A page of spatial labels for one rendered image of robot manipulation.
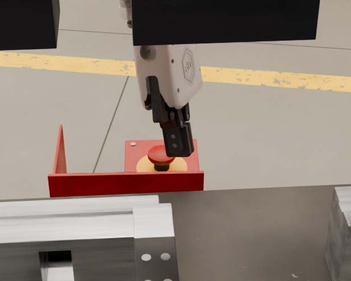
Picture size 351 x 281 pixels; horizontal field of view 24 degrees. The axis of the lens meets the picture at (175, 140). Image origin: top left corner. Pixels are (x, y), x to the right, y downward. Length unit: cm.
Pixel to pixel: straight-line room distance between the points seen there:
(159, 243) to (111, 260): 9
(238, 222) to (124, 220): 18
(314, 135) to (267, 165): 22
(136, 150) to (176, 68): 27
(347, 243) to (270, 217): 15
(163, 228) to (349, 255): 20
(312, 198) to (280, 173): 146
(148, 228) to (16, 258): 14
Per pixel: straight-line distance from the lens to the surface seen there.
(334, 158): 250
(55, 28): 63
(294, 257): 88
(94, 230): 76
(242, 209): 93
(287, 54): 302
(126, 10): 94
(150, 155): 112
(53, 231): 77
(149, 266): 68
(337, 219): 82
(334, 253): 84
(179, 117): 97
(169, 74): 92
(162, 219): 72
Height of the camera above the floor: 148
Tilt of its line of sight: 36 degrees down
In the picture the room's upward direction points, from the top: straight up
